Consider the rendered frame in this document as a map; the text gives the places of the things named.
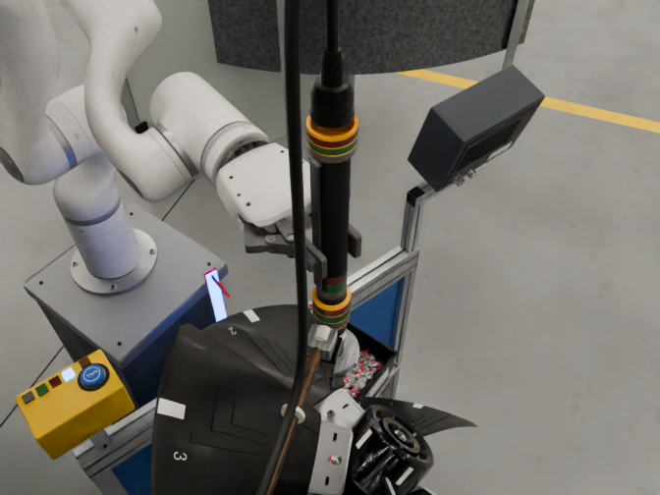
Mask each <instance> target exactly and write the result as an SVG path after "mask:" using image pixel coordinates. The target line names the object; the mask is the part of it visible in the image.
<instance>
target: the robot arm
mask: <svg viewBox="0 0 660 495"><path fill-rule="evenodd" d="M58 1H59V2H60V3H61V5H62V6H63V7H64V8H65V10H66V11H67V12H68V13H69V14H70V16H71V17H72V18H73V19H74V21H75V22H76V23H77V24H78V26H79V27H80V28H81V29H82V31H83V32H84V33H85V35H86V37H87V39H88V42H89V56H88V61H87V67H86V72H85V79H84V84H82V85H79V86H76V87H74V88H72V89H70V90H68V91H66V92H64V93H62V94H60V95H58V96H56V97H55V98H53V99H51V100H49V99H50V96H51V94H52V92H53V90H54V87H55V85H56V82H57V81H58V77H59V72H60V62H61V61H60V50H59V45H58V41H57V38H56V34H55V31H54V28H53V26H52V23H51V20H50V17H49V14H48V12H47V9H46V7H45V5H44V3H43V1H42V0H0V161H1V163H2V164H3V166H4V168H5V170H6V171H7V172H8V173H9V174H10V175H11V176H12V177H13V178H14V179H15V180H18V181H19V182H21V183H23V184H26V185H31V186H38V185H43V184H46V183H49V182H51V181H53V180H55V179H57V180H56V183H55V185H54V188H53V196H54V200H55V202H56V205H57V207H58V209H59V211H60V213H61V215H62V217H63V219H64V221H65V223H66V225H67V228H68V230H69V232H70V234H71V236H72V238H73V240H74V242H75V244H76V246H77V248H78V249H77V250H76V252H75V254H74V255H73V258H72V261H71V273H72V276H73V278H74V280H75V282H76V283H77V284H78V286H79V287H81V288H82V289H83V290H85V291H87V292H89V293H92V294H95V295H101V296H109V295H116V294H121V293H124V292H126V291H128V290H130V289H133V288H134V287H136V286H138V285H139V284H141V283H142V282H143V281H144V280H145V279H146V278H147V277H148V276H149V275H150V274H151V272H152V271H153V269H154V268H155V265H156V263H157V258H158V252H157V248H156V245H155V242H154V241H153V239H152V238H151V237H150V236H149V235H148V234H147V233H145V232H143V231H141V230H138V229H134V228H132V225H131V222H130V219H129V217H128V214H127V211H126V209H125V206H124V203H123V201H122V199H121V196H120V193H119V191H118V188H117V185H116V182H115V175H116V172H117V171H118V172H119V174H120V175H121V176H122V177H123V178H124V179H125V181H126V182H127V183H128V184H129V185H130V186H131V188H132V189H133V190H134V191H135V192H136V193H137V194H138V195H139V196H141V197H142V198H144V199H146V200H149V201H157V200H160V199H163V198H165V197H166V196H168V195H170V194H171V193H173V192H174V191H176V190H177V189H179V188H180V187H181V186H183V185H184V184H185V183H187V182H188V181H189V180H191V179H192V178H193V177H195V176H197V175H200V174H203V175H204V176H205V177H206V178H207V179H208V180H209V182H210V183H211V184H212V185H213V186H214V187H215V188H216V190H217V193H218V195H219V197H220V199H221V201H222V202H223V204H224V206H225V207H226V209H227V210H228V212H229V213H230V215H231V216H232V218H233V219H234V220H235V222H236V223H237V225H238V226H239V227H240V229H241V230H242V231H243V233H244V239H245V249H246V253H261V252H265V251H267V252H269V253H278V254H286V255H287V256H288V257H289V258H295V249H294V233H293V217H292V202H291V186H290V169H289V151H288V149H286V148H285V147H283V146H281V145H279V144H277V143H269V141H268V136H267V135H266V134H265V133H264V132H263V131H261V130H260V129H259V128H258V127H257V126H256V125H255V124H253V123H252V122H251V121H250V120H249V119H248V118H247V117H246V116H245V115H243V114H242V113H241V112H240V111H239V110H238V109H237V108H236V107H234V106H233V105H232V104H231V103H230V102H229V101H228V100H227V99H226V98H224V97H223V96H222V95H221V94H220V93H219V92H218V91H217V90H216V89H214V88H213V87H212V86H211V85H210V84H209V83H208V82H206V81H205V80H204V79H203V78H202V77H200V76H199V75H197V74H194V73H189V72H182V73H178V74H174V75H172V76H170V77H168V78H167V79H165V80H164V81H163V82H162V83H161V84H160V85H159V86H158V87H157V88H156V89H155V91H154V92H153V94H152V97H151V100H150V115H151V118H152V120H153V122H154V124H155V125H154V126H153V127H151V128H150V129H148V130H147V131H146V132H144V133H142V134H137V133H136V132H135V131H134V130H133V129H132V128H131V127H130V125H129V124H128V119H127V115H126V112H125V109H124V107H123V104H122V102H121V96H122V89H123V85H124V82H125V80H126V77H127V75H128V73H129V72H130V70H131V68H132V67H133V65H134V64H135V62H136V61H137V60H138V58H139V57H140V55H141V54H142V53H143V52H144V50H145V49H146V48H147V47H148V46H149V44H150V43H151V42H152V41H153V39H154V38H155V37H156V35H157V33H158V32H159V31H160V29H161V25H162V18H161V15H160V12H159V10H158V8H157V6H156V4H155V3H154V1H153V0H58ZM305 247H306V270H307V271H308V272H310V273H311V272H314V273H315V275H316V276H317V277H318V278H319V279H320V280H323V279H324V278H326V276H327V258H326V256H325V255H324V254H323V253H322V252H321V251H320V250H319V249H318V248H317V247H316V246H314V245H313V244H312V242H311V241H310V240H309V239H308V238H307V237H305Z"/></svg>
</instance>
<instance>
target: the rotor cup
mask: <svg viewBox="0 0 660 495"><path fill-rule="evenodd" d="M350 429H351V430H352V432H353V442H352V448H351V453H350V458H349V464H348V470H347V476H346V482H345V488H344V492H343V494H342V495H381V475H382V474H384V475H385V477H387V478H388V479H389V480H390V482H391V484H392V487H393V489H394V492H395V494H396V495H409V494H410V493H411V492H412V491H413V490H414V488H415V487H416V486H417V485H418V484H419V483H420V482H421V481H422V479H423V478H424V477H425V476H426V475H427V474H428V473H429V472H430V470H431V469H432V467H433V465H434V457H433V454H432V451H431V449H430V447H429V446H428V444H427V442H426V441H425V440H424V438H423V437H422V436H421V434H420V433H419V432H418V431H417V430H416V429H415V428H414V427H413V426H412V425H411V424H410V423H409V422H408V421H407V420H405V419H404V418H403V417H402V416H400V415H399V414H398V413H396V412H394V411H392V410H391V409H389V408H386V407H384V406H380V405H371V406H369V407H368V408H366V409H365V411H364V412H363V413H362V414H361V415H360V417H359V418H358V419H357V420H356V421H355V423H354V424H353V425H352V426H351V427H350ZM368 429H370V430H371V432H372V433H371V434H370V436H369V437H368V438H367V439H366V440H365V441H364V443H363V444H362V445H361V446H360V447H359V448H358V447H357V442H358V441H359V440H360V439H361V437H362V436H363V435H364V434H365V433H366V432H367V430H368ZM395 430H399V431H401V432H403V433H404V434H405V436H406V438H407V441H406V442H404V441H402V440H400V439H399V438H398V437H397V436H396V434H395V432H394V431H395ZM408 468H413V471H412V472H411V473H410V474H409V475H408V476H407V478H406V479H405V480H404V481H403V482H402V483H401V484H400V485H398V484H396V482H397V481H398V479H399V478H400V477H401V476H402V475H403V474H404V473H405V471H406V470H407V469H408Z"/></svg>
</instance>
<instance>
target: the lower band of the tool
mask: <svg viewBox="0 0 660 495"><path fill-rule="evenodd" d="M312 298H313V301H314V302H315V304H316V305H317V306H318V307H320V308H322V309H324V310H329V311H334V310H339V309H341V308H343V307H345V306H346V305H347V304H348V303H349V301H350V299H351V291H350V289H349V287H348V286H347V297H346V298H345V300H344V301H343V302H341V303H339V304H337V305H327V304H324V303H322V302H320V301H319V300H318V298H317V296H316V286H315V287H314V289H313V292H312Z"/></svg>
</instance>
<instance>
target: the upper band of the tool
mask: <svg viewBox="0 0 660 495"><path fill-rule="evenodd" d="M353 122H354V123H353ZM316 126H317V128H316ZM314 127H315V128H314ZM349 127H350V128H349ZM306 128H307V130H308V132H309V133H310V134H311V135H312V136H313V137H315V138H318V139H321V140H324V141H340V140H344V139H347V138H350V137H351V136H352V135H353V134H354V133H355V132H356V131H357V129H358V118H357V116H356V115H355V117H354V119H353V120H352V121H351V122H350V123H349V124H348V125H347V126H344V127H341V128H336V129H328V128H323V127H320V126H318V125H316V124H315V123H313V122H312V121H311V119H310V117H309V115H308V116H307V118H306ZM328 130H336V131H328ZM322 131H324V132H322ZM340 131H341V132H340ZM320 132H321V133H320ZM343 132H344V133H343ZM329 136H335V137H329ZM354 141H355V140H354ZM354 141H353V142H354ZM311 142H312V141H311ZM353 142H351V143H353ZM312 143H313V142H312ZM351 143H350V144H351ZM313 144H314V145H316V146H319V145H317V144H315V143H313ZM350 144H348V145H350ZM348 145H345V146H342V147H337V148H328V147H322V146H319V147H321V148H326V149H339V148H343V147H346V146H348ZM354 148H355V147H354ZM354 148H353V149H354ZM310 149H311V148H310ZM353 149H352V150H353ZM311 150H312V149H311ZM352 150H351V151H352ZM312 151H314V150H312ZM351 151H349V152H351ZM314 152H315V153H317V154H320V153H318V152H316V151H314ZM349 152H347V153H349ZM347 153H344V154H340V155H324V154H320V155H323V156H330V157H334V156H341V155H345V154H347Z"/></svg>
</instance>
